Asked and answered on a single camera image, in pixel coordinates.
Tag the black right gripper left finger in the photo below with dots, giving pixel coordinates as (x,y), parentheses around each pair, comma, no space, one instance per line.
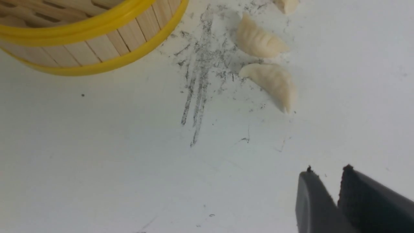
(315,209)

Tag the bamboo steamer tray yellow rim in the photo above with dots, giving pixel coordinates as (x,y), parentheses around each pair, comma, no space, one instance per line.
(85,37)

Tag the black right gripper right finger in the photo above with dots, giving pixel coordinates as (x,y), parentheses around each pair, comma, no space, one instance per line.
(372,207)

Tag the white dumpling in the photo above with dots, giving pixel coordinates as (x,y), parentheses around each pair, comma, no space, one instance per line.
(255,41)
(275,80)
(287,7)

